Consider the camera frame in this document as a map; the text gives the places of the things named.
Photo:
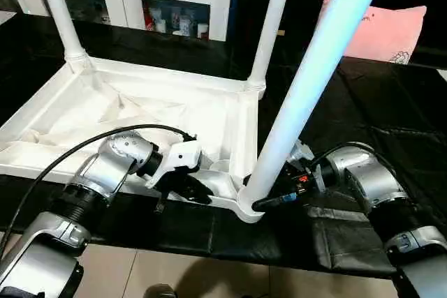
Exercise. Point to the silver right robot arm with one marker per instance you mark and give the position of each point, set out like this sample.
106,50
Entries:
377,183

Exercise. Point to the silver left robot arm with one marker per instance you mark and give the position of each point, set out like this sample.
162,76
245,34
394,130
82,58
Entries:
105,169

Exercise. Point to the black work mat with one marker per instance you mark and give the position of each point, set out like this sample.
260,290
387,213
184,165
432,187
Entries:
377,116

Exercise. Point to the dark robot foot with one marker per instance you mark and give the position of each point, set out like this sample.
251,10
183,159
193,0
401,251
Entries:
160,292

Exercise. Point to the small yellow label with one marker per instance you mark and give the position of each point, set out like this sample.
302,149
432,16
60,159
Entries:
281,32

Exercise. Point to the pink pillow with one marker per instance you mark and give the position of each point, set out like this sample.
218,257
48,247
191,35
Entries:
391,33

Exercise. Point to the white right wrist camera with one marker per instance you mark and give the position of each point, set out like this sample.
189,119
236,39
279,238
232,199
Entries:
302,151

